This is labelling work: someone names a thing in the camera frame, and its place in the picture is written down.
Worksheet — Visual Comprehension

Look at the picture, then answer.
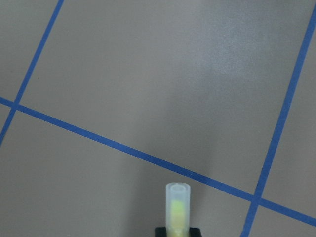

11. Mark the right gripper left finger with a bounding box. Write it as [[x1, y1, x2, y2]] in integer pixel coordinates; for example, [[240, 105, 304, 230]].
[[154, 227, 167, 237]]

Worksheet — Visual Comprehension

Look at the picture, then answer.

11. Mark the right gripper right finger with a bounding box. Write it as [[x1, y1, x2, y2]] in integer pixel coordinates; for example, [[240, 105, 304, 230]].
[[189, 227, 201, 237]]

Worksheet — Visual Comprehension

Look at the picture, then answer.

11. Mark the yellow highlighter pen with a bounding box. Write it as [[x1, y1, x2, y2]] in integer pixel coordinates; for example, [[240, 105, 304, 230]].
[[165, 183, 191, 237]]

